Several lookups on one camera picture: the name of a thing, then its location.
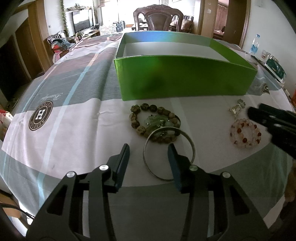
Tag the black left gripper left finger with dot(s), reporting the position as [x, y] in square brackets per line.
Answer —
[60, 217]

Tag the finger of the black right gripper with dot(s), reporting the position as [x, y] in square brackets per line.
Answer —
[275, 115]
[275, 129]

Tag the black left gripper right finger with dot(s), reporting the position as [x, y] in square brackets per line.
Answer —
[218, 208]

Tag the silver metal bangle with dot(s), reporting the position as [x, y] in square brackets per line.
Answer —
[162, 130]

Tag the silver square pendant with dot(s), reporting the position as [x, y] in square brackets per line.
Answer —
[236, 110]

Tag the green packaged box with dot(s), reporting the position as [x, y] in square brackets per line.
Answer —
[276, 69]

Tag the clear plastic water bottle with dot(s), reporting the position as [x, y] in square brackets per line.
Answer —
[255, 45]

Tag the plaid bedsheet table cover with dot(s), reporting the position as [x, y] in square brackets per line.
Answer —
[73, 119]

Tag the red white bag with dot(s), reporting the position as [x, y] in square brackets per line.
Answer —
[5, 119]

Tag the brown sofa with cushions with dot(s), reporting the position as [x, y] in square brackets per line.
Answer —
[187, 24]

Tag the green cardboard box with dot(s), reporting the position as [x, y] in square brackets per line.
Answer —
[159, 64]

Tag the dark wooden chair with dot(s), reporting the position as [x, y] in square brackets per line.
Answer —
[158, 17]

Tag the pile of clothes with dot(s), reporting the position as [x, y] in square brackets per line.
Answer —
[60, 44]

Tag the wooden tv cabinet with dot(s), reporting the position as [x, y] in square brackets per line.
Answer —
[87, 33]

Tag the hanging green vine garland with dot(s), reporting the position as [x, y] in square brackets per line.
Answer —
[64, 19]

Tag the flat screen television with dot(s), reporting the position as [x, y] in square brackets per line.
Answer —
[82, 19]

